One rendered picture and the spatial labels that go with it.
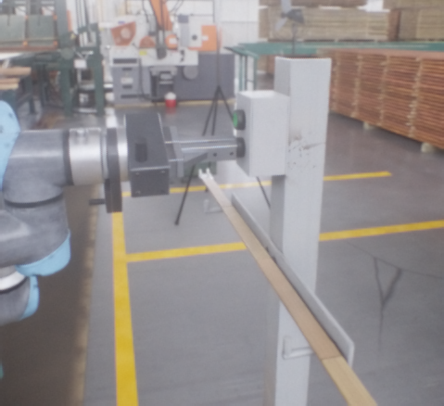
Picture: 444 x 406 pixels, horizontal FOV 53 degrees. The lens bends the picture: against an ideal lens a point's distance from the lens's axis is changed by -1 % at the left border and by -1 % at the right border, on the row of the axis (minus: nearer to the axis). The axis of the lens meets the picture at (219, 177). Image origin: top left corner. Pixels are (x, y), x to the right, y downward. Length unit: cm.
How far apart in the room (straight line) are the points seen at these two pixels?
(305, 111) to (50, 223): 37
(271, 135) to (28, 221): 34
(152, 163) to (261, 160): 15
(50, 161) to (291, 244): 36
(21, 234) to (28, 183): 7
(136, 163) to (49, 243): 16
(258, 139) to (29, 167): 30
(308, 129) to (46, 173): 35
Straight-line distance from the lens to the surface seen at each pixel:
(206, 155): 63
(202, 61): 940
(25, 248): 63
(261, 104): 61
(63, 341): 228
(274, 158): 63
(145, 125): 64
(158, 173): 57
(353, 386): 51
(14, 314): 119
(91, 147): 59
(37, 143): 61
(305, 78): 64
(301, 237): 70
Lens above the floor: 134
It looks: 18 degrees down
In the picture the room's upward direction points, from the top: straight up
